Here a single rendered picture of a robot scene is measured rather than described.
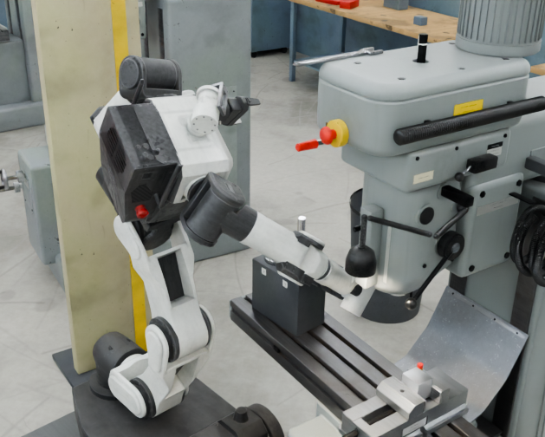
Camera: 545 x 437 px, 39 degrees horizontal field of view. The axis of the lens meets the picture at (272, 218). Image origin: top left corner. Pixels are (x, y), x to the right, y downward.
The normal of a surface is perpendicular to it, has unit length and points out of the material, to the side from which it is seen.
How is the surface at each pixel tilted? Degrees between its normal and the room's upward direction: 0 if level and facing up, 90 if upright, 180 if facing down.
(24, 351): 0
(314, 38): 90
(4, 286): 0
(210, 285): 0
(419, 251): 90
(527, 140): 90
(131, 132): 34
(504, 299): 90
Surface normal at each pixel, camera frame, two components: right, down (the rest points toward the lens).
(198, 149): 0.38, -0.55
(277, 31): 0.55, 0.37
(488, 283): -0.84, 0.23
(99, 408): 0.02, -0.90
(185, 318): 0.58, -0.15
